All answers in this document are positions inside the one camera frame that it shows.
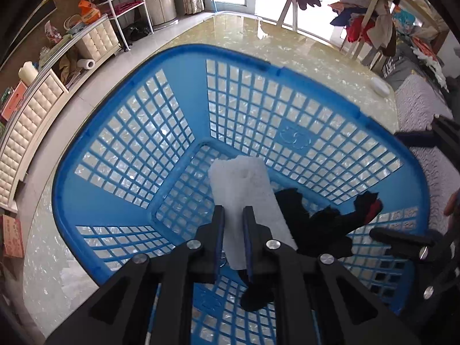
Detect person's right hand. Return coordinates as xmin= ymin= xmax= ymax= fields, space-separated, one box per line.
xmin=445 ymin=190 xmax=460 ymax=218

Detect black shoes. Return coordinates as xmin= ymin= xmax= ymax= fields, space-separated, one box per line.
xmin=126 ymin=22 xmax=152 ymax=42

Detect pile of hanging clothes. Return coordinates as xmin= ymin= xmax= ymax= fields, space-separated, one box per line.
xmin=260 ymin=0 xmax=450 ymax=94

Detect white embossed towel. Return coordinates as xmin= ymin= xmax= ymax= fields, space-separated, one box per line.
xmin=208 ymin=155 xmax=299 ymax=271

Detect red cardboard box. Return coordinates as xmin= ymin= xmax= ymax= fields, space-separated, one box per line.
xmin=0 ymin=215 xmax=25 ymax=258

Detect white round device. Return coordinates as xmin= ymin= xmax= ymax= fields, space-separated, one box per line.
xmin=372 ymin=76 xmax=392 ymax=97

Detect pink box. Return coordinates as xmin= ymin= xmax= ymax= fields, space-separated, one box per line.
xmin=2 ymin=81 xmax=29 ymax=121

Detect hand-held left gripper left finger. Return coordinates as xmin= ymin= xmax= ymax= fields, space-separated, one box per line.
xmin=47 ymin=205 xmax=231 ymax=345

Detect orange bag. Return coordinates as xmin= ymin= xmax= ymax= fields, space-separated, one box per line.
xmin=78 ymin=0 xmax=101 ymax=24

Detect white tufted cabinet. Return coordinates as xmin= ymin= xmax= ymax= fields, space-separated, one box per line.
xmin=0 ymin=16 xmax=123 ymax=212

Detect pink snack packet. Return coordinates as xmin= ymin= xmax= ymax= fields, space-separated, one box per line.
xmin=45 ymin=21 xmax=62 ymax=44

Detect blue plastic laundry basket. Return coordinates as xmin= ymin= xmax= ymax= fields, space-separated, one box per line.
xmin=52 ymin=44 xmax=431 ymax=345

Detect brown paper bag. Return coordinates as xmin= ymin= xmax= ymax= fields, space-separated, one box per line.
xmin=59 ymin=48 xmax=83 ymax=83

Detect black and red cloth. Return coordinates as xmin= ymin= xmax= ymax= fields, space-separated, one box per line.
xmin=240 ymin=188 xmax=383 ymax=313

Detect white metal shelf rack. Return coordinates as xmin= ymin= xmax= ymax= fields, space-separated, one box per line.
xmin=84 ymin=0 xmax=155 ymax=51

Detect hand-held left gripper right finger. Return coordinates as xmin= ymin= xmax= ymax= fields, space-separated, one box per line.
xmin=241 ymin=206 xmax=421 ymax=345

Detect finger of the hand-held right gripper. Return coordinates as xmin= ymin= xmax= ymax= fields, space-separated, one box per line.
xmin=369 ymin=227 xmax=460 ymax=317
xmin=394 ymin=115 xmax=460 ymax=148

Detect fluffy grey-white blanket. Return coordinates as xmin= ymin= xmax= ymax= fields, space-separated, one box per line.
xmin=393 ymin=74 xmax=460 ymax=245

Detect wooden drying rack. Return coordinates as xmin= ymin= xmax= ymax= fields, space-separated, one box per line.
xmin=277 ymin=0 xmax=450 ymax=70

